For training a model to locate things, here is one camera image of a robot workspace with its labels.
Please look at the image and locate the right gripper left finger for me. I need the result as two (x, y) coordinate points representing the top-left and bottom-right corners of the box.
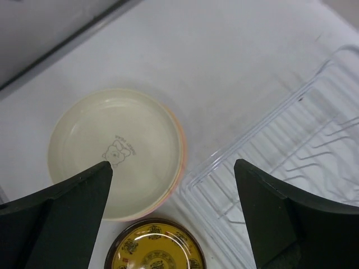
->
(1, 161), (113, 268)

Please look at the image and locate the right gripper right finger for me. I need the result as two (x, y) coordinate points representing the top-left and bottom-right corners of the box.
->
(234, 159), (358, 268)

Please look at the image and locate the cream bear plate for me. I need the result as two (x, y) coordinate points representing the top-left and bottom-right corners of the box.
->
(48, 89), (181, 221)

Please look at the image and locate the white wire dish rack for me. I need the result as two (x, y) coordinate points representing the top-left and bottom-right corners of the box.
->
(181, 45), (358, 268)

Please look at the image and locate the aluminium frame rail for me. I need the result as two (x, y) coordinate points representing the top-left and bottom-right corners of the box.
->
(1, 1), (140, 100)

